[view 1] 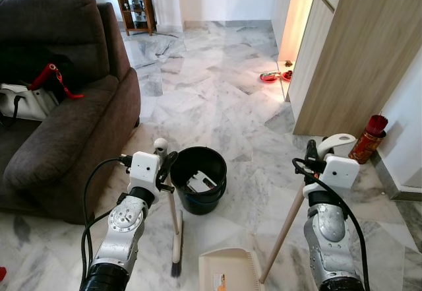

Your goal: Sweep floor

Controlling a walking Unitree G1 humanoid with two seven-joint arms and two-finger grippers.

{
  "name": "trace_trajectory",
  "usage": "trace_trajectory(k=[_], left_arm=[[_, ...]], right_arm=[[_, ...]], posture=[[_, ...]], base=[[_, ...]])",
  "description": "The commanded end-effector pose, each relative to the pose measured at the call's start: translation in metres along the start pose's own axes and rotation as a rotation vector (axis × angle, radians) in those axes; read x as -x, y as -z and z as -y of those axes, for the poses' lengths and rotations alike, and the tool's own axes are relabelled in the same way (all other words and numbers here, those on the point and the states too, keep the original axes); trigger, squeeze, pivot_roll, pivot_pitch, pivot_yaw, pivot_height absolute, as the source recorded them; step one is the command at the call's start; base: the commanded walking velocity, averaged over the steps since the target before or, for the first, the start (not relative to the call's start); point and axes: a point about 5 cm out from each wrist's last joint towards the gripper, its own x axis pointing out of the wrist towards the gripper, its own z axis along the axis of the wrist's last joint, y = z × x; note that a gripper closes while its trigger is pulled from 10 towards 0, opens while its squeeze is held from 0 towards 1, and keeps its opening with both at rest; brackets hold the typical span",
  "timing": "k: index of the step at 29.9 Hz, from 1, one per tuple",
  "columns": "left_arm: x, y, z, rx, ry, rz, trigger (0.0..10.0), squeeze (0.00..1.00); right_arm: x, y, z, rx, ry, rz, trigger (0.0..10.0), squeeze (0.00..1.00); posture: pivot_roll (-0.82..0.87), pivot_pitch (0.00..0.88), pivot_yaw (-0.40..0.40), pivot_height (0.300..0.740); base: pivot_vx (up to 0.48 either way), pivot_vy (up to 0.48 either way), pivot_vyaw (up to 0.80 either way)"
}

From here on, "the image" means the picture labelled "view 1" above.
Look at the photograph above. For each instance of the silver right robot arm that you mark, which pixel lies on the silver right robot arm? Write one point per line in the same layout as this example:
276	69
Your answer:
330	231

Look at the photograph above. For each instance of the white paper scrap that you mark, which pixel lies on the white paper scrap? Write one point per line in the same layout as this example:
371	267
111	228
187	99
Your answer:
201	182

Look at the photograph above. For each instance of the black plastic bucket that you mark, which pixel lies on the black plastic bucket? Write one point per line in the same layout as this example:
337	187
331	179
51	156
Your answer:
204	203

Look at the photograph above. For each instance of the red cylindrical can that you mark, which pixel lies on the red cylindrical can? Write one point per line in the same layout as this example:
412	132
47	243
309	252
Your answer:
364	146

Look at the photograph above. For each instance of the red bowl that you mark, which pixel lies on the red bowl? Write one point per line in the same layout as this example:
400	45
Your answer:
269	76

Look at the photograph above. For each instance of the brown fabric sofa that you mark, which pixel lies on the brown fabric sofa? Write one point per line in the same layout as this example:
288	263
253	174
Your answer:
66	139

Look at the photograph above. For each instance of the large light wood cupboard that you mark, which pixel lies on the large light wood cupboard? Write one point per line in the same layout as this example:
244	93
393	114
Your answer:
356	53

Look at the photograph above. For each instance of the red folded umbrella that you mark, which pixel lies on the red folded umbrella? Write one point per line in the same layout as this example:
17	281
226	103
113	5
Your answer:
45	76

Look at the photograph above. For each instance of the white bag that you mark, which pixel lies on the white bag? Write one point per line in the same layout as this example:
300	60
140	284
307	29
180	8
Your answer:
26	103

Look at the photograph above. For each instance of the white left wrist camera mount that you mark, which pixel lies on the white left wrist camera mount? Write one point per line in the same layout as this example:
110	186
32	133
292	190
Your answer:
144	171

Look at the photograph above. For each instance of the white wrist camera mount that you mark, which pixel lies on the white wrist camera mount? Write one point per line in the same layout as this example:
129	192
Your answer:
341	175
144	171

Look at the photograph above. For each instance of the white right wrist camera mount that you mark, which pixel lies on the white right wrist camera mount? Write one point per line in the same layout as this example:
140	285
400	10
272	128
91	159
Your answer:
341	175

